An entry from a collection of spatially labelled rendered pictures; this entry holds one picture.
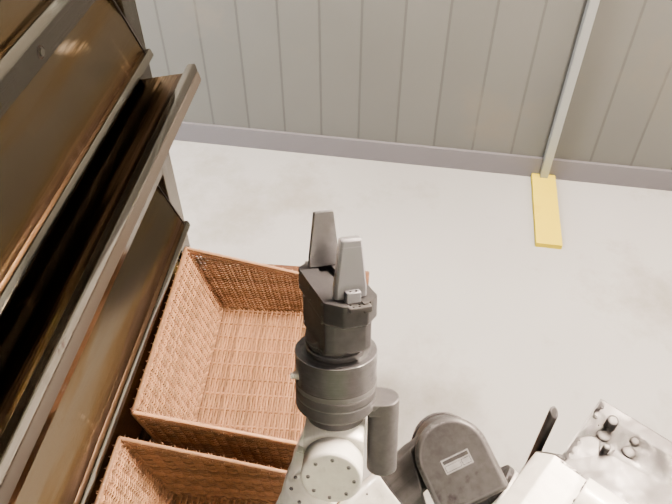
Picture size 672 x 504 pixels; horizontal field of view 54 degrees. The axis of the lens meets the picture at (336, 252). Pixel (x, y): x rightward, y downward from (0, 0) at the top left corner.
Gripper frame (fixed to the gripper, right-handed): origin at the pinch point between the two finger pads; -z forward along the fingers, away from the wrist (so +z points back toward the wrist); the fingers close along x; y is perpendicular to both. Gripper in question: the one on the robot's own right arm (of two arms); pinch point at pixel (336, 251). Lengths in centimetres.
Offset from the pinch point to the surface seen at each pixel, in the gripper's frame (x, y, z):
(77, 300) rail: -39, 28, 19
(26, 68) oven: -61, 32, -13
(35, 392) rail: -25.3, 33.7, 25.5
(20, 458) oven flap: -19, 36, 31
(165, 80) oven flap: -99, 7, -5
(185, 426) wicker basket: -75, 12, 71
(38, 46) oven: -65, 30, -16
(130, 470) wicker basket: -71, 25, 78
